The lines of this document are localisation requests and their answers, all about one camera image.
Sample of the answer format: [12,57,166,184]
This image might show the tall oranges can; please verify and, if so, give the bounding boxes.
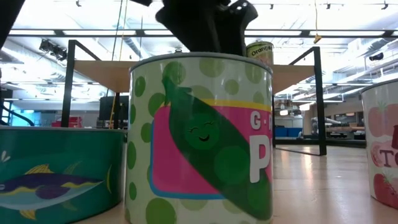
[245,40,275,66]

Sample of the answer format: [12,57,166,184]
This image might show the short tomato can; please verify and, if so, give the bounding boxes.
[360,77,398,210]

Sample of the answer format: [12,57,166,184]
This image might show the wooden shelf with black legs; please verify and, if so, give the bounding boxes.
[60,39,327,156]

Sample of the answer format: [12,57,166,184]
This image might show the short green peas can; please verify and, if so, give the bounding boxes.
[124,52,274,224]

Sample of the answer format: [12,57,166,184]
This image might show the blue storage bins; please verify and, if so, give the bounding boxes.
[274,126,303,138]

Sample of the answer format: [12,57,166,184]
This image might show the black monitor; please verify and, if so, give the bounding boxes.
[98,95,130,129]

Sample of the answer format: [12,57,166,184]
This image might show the red crate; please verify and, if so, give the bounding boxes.
[51,116,83,128]

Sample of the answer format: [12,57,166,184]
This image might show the short teal tuna can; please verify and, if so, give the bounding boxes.
[0,126,128,224]

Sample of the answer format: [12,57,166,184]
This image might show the yellow hanging cord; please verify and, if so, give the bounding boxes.
[313,0,323,44]

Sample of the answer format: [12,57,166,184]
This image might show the black metal table frame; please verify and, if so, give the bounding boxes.
[273,138,367,149]

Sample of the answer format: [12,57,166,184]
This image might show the black curved cable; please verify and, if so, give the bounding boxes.
[0,104,35,127]

